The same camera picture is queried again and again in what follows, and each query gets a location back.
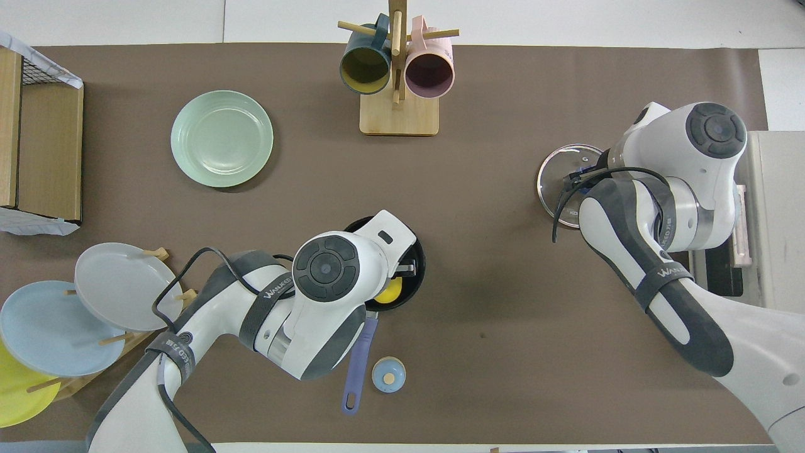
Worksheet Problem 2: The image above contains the glass lid with blue knob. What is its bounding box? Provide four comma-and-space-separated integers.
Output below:
536, 143, 608, 228

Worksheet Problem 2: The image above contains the yellow potato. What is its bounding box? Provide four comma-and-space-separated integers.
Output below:
375, 276, 403, 304

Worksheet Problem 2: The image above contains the wooden mug tree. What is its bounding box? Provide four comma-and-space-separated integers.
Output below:
338, 0, 460, 137

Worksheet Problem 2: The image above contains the cream toaster oven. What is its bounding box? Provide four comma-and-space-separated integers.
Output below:
689, 130, 805, 309

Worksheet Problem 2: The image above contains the brown table mat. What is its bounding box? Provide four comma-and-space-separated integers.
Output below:
0, 43, 774, 444

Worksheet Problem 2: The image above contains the grey plate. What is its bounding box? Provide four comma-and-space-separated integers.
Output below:
74, 242, 184, 332

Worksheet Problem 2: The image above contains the pink ribbed mug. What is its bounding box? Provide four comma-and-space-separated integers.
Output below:
404, 15, 455, 99

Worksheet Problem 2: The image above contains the small blue dome timer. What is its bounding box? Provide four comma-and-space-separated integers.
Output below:
371, 356, 407, 394

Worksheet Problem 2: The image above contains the dark blue saucepan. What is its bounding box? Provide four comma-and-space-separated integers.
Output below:
341, 216, 427, 416

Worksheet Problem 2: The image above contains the black wire basket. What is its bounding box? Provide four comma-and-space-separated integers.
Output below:
21, 55, 70, 86

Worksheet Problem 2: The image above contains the teal mug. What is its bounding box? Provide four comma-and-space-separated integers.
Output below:
340, 14, 393, 96

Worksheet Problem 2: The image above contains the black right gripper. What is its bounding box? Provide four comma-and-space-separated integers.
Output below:
564, 165, 609, 189

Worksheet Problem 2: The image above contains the wooden shelf box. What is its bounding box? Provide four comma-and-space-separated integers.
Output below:
0, 47, 84, 222

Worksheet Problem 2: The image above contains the light blue plate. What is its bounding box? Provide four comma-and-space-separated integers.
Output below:
0, 281, 126, 378

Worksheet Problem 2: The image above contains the wooden plate rack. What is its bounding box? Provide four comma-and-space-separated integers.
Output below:
25, 247, 199, 403

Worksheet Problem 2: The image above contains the pale green plate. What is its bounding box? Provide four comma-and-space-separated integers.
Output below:
170, 90, 275, 189

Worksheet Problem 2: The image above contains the white crumpled sheet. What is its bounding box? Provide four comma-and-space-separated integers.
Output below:
0, 31, 84, 90
0, 206, 81, 237

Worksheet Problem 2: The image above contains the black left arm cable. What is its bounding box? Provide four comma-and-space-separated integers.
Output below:
151, 247, 296, 453

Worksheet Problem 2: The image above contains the yellow plate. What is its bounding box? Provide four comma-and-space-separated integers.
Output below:
0, 340, 62, 428

